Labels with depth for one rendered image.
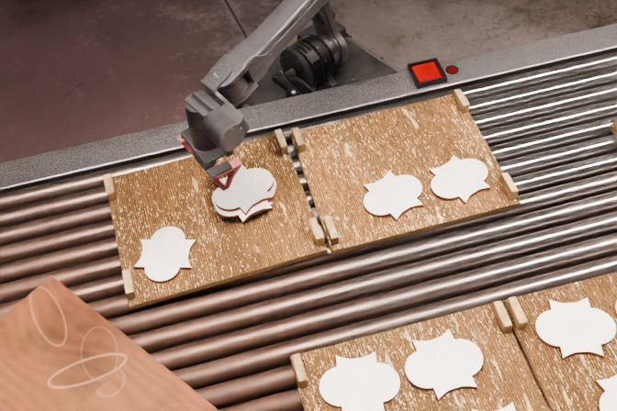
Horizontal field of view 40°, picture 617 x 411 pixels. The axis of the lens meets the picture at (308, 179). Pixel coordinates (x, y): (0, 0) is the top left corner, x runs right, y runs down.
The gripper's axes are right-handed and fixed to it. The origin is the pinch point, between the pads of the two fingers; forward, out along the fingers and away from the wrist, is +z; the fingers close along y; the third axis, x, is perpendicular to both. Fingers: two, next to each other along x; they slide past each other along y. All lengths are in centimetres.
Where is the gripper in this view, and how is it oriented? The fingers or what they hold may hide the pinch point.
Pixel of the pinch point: (212, 172)
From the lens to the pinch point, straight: 170.8
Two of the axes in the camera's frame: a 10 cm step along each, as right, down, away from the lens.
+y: -5.7, -6.1, 5.6
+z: 0.4, 6.5, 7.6
